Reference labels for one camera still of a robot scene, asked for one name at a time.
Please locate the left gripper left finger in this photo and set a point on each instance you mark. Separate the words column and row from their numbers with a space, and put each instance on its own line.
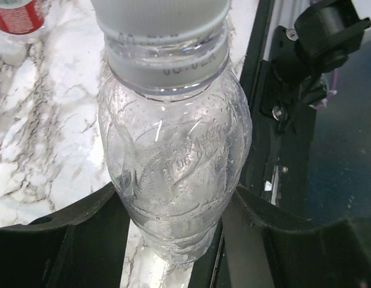
column 81, row 245

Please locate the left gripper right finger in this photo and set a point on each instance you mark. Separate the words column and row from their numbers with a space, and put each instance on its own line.
column 308, row 249

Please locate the blue white bottle cap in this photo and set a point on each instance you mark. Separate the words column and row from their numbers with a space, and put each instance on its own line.
column 151, row 19

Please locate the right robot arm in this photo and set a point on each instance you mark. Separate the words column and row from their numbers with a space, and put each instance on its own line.
column 304, row 59

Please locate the clear bottle red cap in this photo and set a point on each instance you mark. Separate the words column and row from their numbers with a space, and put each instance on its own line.
column 24, row 21

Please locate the black mounting rail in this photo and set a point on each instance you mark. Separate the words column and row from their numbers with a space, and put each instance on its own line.
column 255, row 23

